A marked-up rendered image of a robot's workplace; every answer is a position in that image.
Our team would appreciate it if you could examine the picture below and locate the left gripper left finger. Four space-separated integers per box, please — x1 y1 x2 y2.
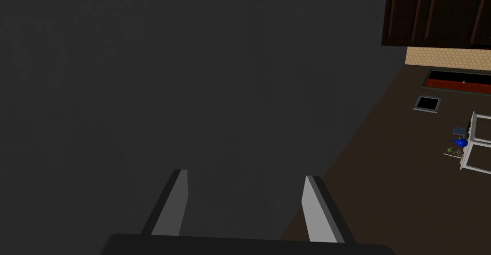
140 168 189 237

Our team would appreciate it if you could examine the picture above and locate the white shelf with ornaments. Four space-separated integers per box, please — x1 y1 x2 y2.
443 111 491 175

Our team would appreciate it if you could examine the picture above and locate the dark brown wooden cabinet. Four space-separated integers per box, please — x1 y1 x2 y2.
381 0 491 50

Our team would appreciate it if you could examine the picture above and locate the dark picture with grey frame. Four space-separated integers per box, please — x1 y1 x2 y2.
413 95 442 114

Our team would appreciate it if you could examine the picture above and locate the dark window with red sill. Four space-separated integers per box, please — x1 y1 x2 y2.
421 69 491 95

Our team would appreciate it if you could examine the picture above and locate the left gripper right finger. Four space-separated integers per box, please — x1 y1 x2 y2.
301 175 356 244

